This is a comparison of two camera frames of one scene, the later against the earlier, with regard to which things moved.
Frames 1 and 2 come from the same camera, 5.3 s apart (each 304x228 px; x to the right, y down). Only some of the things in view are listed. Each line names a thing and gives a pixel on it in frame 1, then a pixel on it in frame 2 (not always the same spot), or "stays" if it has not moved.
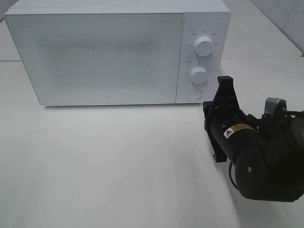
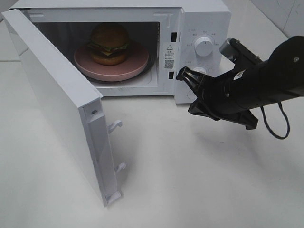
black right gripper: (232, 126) to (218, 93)
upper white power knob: (204, 46) stays
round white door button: (194, 94) stays
